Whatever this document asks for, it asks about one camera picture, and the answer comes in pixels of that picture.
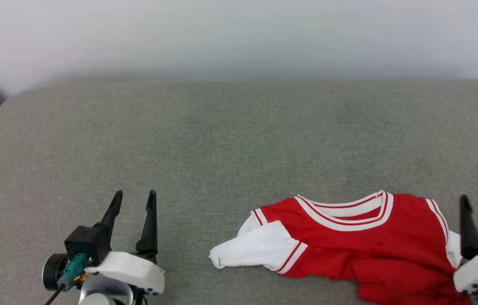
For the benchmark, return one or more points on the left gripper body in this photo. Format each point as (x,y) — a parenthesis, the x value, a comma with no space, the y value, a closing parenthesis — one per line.
(103,292)

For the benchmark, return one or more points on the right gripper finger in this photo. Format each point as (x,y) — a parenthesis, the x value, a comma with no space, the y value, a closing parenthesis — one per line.
(469,237)

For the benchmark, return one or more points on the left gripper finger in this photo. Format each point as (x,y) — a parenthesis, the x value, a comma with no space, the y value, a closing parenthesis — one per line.
(150,228)
(111,216)

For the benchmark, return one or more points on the red and white jersey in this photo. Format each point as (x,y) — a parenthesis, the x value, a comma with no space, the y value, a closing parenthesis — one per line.
(349,254)

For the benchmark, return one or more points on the grey fabric sofa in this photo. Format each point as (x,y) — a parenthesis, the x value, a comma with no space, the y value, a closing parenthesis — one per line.
(238,140)

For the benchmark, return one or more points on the white left camera bracket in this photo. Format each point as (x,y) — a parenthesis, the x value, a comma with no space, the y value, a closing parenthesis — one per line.
(128,267)

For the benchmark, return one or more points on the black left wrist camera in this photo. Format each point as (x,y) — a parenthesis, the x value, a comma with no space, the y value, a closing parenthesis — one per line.
(86,243)

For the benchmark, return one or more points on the teal left camera connector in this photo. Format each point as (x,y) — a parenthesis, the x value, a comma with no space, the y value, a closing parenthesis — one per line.
(73,267)

